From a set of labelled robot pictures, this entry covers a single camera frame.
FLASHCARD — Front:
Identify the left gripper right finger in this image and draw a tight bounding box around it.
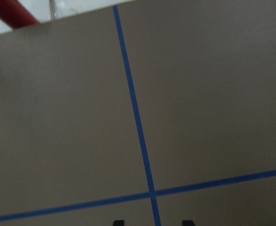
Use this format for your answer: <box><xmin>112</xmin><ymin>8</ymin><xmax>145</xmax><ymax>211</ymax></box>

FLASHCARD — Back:
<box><xmin>182</xmin><ymin>220</ymin><xmax>195</xmax><ymax>226</ymax></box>

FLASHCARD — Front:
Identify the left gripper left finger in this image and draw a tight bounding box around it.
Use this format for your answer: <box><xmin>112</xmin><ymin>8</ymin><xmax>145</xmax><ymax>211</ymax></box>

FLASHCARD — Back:
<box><xmin>113</xmin><ymin>220</ymin><xmax>124</xmax><ymax>226</ymax></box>

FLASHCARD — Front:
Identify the red cylinder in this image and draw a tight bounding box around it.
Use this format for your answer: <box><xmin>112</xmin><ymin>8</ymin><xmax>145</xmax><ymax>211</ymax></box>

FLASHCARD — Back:
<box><xmin>0</xmin><ymin>0</ymin><xmax>40</xmax><ymax>29</ymax></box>

